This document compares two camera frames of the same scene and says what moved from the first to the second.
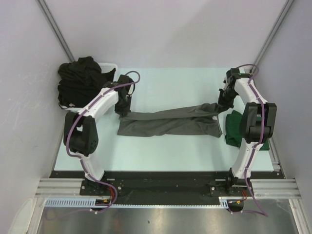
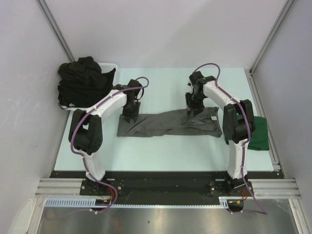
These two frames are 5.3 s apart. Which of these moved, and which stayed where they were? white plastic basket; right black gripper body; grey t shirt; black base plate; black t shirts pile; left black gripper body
Moved: left black gripper body; right black gripper body
Stayed: grey t shirt; black t shirts pile; white plastic basket; black base plate
